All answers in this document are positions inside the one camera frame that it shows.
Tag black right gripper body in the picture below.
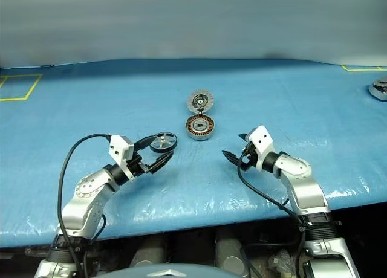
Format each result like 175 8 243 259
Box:
241 141 258 172

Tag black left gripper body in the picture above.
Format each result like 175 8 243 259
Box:
126 152 151 178

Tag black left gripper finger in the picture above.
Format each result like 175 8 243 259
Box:
148 150 175 175
134 135 157 152

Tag black rotor ring silver spokes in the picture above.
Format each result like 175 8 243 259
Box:
149 132 178 154

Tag motor stator base copper windings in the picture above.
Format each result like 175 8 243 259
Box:
184 114 216 142

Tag silver motor lid circuit board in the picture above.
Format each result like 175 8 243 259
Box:
186 89 215 113

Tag metal part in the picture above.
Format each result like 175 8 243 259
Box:
368 77 387 102

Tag blue plastic table cover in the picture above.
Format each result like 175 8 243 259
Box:
0 59 387 248

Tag grey rounded shape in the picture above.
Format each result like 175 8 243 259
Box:
214 237 250 276
129 238 166 268

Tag crumpled clear plastic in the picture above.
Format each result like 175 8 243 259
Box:
265 249 293 273

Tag grey robot torso with emblem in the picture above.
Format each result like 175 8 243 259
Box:
93 263 252 278

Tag large yellow tape square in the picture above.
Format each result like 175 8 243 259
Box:
0 74 43 102

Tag small yellow tape outline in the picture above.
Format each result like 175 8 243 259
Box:
341 64 387 73

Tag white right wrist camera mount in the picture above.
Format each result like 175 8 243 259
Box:
246 125 275 172

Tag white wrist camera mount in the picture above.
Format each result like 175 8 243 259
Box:
108 135 135 181
246 125 275 172

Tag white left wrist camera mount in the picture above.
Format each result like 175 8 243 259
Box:
108 135 135 181

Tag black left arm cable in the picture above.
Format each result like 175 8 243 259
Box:
57 134 111 278

